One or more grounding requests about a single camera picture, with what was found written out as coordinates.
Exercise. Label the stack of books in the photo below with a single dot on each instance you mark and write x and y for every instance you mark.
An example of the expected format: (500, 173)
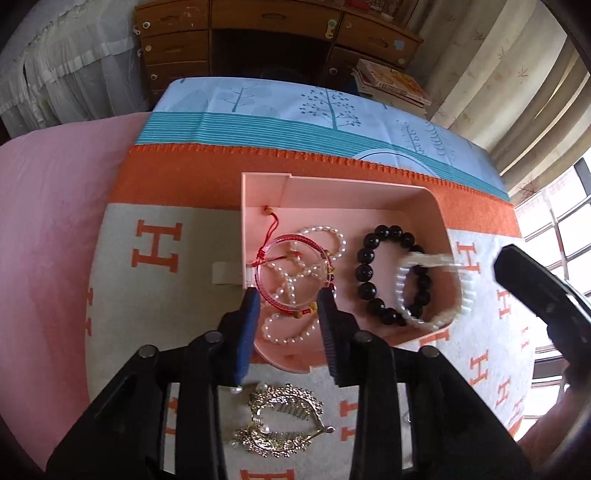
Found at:
(390, 87)

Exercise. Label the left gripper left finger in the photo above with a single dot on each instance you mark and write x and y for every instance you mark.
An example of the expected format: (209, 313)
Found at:
(238, 330)

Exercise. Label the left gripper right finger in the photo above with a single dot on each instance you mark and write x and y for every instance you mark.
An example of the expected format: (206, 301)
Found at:
(338, 330)

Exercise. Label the window with grille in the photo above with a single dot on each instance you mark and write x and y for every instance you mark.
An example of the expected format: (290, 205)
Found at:
(555, 224)

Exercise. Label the pink bed sheet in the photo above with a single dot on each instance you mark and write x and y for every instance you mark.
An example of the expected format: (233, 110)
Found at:
(55, 186)

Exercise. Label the blue teal patterned sheet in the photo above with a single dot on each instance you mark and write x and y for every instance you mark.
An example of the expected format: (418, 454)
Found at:
(229, 111)

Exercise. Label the gold rhinestone hair comb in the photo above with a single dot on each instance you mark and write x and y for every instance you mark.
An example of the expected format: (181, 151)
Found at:
(284, 419)

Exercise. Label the right hand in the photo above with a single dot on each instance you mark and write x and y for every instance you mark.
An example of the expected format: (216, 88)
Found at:
(558, 445)

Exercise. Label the beige curtain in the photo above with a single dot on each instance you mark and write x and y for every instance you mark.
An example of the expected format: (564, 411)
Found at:
(505, 75)

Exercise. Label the wooden desk with drawers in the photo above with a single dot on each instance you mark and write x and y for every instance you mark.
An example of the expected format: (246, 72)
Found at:
(317, 43)

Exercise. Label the white lace covered furniture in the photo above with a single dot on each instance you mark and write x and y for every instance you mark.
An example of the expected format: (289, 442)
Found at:
(71, 61)

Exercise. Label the orange white H blanket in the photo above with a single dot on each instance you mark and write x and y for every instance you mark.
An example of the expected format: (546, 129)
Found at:
(168, 261)

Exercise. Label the red string bangle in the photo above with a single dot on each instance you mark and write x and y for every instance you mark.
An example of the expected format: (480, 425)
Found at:
(289, 268)

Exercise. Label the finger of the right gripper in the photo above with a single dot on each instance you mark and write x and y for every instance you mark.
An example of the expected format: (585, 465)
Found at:
(564, 310)

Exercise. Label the pink plastic tray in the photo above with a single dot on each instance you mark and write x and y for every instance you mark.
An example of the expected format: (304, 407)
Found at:
(349, 210)

